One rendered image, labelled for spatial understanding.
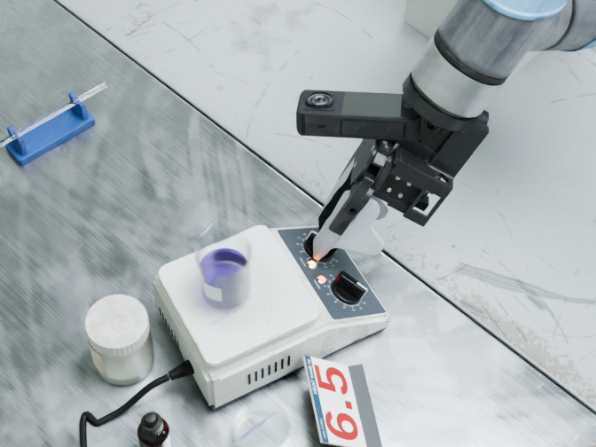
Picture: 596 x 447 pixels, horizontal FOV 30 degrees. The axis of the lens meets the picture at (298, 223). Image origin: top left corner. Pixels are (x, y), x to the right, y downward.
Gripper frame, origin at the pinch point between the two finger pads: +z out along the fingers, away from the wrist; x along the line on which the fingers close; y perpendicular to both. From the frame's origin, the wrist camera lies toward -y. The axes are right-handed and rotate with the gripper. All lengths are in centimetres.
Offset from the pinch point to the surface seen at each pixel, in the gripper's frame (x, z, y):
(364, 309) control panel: -5.4, 1.8, 6.8
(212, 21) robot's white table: 33.8, 2.9, -18.0
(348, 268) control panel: -0.5, 1.8, 4.6
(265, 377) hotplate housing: -12.6, 8.9, 0.8
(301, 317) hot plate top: -11.1, 1.5, 0.5
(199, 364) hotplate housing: -15.3, 8.5, -5.9
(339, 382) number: -11.1, 6.7, 7.5
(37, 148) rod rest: 11.2, 15.1, -29.1
